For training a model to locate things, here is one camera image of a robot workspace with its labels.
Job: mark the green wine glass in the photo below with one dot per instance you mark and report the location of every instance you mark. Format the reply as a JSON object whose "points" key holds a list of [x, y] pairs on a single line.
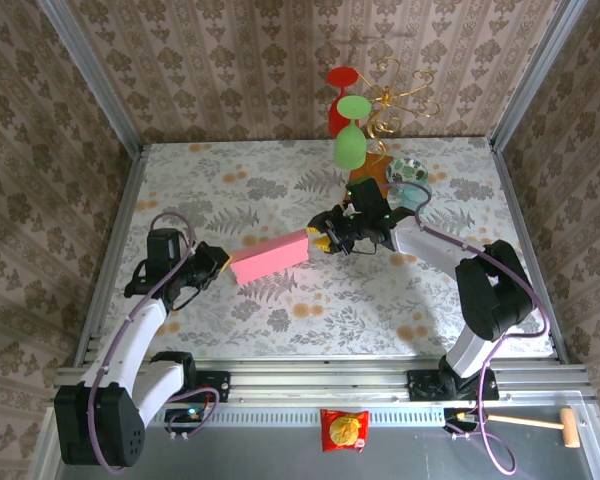
{"points": [[350, 150]]}

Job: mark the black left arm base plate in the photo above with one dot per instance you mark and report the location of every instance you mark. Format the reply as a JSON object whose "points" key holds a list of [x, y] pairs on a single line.
{"points": [[220, 386]]}

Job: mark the aluminium table side rail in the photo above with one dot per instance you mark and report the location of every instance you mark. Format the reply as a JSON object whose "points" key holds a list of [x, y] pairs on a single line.
{"points": [[125, 200], [514, 200]]}

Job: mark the aluminium frame post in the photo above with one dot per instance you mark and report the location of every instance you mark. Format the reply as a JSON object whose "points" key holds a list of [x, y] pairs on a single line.
{"points": [[533, 75], [94, 75]]}

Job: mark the grey metal shelf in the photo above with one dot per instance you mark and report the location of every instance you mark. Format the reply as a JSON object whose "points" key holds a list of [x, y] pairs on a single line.
{"points": [[255, 455]]}

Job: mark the teal plastic cup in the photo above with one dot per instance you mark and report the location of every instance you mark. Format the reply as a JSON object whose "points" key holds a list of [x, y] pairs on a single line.
{"points": [[410, 197]]}

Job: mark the aluminium mounting rail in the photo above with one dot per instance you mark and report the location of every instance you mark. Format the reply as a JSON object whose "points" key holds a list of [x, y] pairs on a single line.
{"points": [[320, 385]]}

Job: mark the red wine glass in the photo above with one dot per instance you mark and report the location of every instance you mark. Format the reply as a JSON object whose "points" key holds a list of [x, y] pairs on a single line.
{"points": [[343, 76]]}

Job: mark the pink and white paper box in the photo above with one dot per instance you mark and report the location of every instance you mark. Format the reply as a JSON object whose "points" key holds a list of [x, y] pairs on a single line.
{"points": [[270, 255]]}

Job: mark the floral table cover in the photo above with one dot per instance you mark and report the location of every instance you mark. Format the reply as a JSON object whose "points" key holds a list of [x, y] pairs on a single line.
{"points": [[330, 325]]}

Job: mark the wooden mallet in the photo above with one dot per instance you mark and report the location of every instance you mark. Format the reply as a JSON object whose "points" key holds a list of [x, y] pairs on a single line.
{"points": [[569, 427]]}

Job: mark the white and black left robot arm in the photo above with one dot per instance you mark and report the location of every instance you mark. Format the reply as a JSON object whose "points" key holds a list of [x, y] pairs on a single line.
{"points": [[135, 340]]}

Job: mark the brown wooden rack base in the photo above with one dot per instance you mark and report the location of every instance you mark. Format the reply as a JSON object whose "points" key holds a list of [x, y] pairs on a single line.
{"points": [[377, 167]]}

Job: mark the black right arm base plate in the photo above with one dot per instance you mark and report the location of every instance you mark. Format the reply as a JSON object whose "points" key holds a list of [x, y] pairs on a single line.
{"points": [[420, 385]]}

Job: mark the red snack packet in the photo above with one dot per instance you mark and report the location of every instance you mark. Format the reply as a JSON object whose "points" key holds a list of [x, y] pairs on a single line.
{"points": [[345, 430]]}

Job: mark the leaf patterned bowl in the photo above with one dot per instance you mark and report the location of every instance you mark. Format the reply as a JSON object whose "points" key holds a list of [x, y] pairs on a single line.
{"points": [[405, 170]]}

